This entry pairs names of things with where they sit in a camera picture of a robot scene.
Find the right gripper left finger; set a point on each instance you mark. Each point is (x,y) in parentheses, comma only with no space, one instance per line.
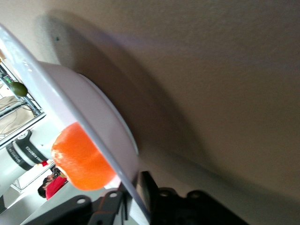
(93,211)

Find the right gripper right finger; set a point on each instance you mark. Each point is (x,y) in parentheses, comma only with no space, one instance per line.
(187,211)

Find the orange fruit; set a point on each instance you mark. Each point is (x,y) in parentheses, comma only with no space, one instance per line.
(79,157)

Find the white round plate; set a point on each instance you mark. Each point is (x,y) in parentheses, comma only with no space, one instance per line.
(77,93)

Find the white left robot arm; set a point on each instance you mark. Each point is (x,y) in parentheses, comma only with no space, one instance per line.
(14,168)

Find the person in red shirt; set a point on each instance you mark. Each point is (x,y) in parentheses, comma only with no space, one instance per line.
(55,185)

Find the brown table mat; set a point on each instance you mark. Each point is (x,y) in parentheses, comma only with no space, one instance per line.
(211,70)

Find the dark green lime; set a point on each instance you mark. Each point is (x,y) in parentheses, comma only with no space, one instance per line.
(19,89)

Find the aluminium frame rail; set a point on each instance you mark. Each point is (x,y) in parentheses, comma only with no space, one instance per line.
(28,124)

